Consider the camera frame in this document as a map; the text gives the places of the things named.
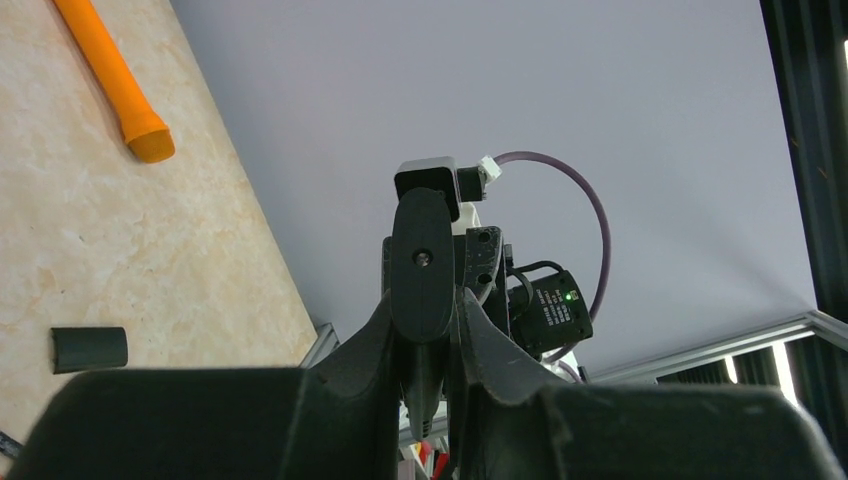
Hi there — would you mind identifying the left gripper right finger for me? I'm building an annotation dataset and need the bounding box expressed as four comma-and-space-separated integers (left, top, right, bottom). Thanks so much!
453, 288, 845, 479

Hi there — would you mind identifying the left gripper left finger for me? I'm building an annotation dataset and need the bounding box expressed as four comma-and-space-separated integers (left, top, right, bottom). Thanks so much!
9, 298, 399, 479

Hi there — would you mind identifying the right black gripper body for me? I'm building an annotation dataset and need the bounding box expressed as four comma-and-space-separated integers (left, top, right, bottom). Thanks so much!
380, 225, 515, 339

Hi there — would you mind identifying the black battery cover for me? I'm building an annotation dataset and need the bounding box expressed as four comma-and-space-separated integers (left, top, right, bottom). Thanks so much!
50, 327, 128, 375

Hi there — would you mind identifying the orange toy carrot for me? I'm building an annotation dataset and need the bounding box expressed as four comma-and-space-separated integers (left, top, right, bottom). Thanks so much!
53, 0, 176, 164

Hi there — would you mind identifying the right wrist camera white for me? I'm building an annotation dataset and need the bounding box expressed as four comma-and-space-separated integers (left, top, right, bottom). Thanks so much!
394, 156, 502, 235

